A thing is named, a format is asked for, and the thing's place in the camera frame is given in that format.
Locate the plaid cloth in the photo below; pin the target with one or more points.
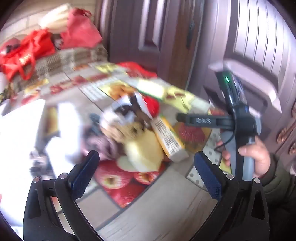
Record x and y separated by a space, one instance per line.
67 60

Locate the braided brown beige knot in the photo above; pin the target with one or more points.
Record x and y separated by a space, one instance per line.
115 133

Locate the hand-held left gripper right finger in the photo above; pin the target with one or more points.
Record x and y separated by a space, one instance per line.
208 173

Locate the person's right forearm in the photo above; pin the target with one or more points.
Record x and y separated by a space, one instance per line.
282 190

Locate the red tote bag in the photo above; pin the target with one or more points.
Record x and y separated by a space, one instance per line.
25 53

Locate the white cardboard box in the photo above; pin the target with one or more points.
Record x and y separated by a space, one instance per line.
18 143

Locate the yellow sponge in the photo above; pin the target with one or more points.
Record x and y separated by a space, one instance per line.
144 150

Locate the fruit print tablecloth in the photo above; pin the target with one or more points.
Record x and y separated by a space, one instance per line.
129 190

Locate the brown door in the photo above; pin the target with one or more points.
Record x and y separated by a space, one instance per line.
150 34

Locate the spotted cloth scrunchie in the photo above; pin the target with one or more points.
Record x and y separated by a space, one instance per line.
129 109

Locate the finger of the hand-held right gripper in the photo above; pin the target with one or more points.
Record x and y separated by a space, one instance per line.
203 121

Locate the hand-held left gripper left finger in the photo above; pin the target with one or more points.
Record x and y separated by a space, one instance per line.
83 172

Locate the person's right hand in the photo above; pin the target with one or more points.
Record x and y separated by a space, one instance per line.
259 157

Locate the yellow tissue packet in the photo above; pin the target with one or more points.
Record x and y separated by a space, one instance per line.
168 139

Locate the red plastic bag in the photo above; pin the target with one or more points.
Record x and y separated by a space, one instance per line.
81 30

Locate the white foam roll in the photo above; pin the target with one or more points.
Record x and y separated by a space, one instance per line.
55 17

